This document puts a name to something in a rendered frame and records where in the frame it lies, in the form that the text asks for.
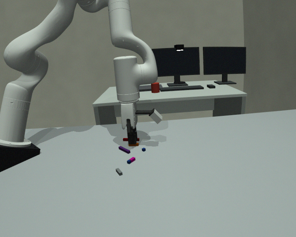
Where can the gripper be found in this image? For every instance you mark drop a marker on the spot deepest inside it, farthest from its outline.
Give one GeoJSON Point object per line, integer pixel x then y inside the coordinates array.
{"type": "Point", "coordinates": [129, 119]}

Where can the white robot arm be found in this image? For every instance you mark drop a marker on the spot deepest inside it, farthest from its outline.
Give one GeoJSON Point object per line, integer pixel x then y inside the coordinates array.
{"type": "Point", "coordinates": [22, 55]}

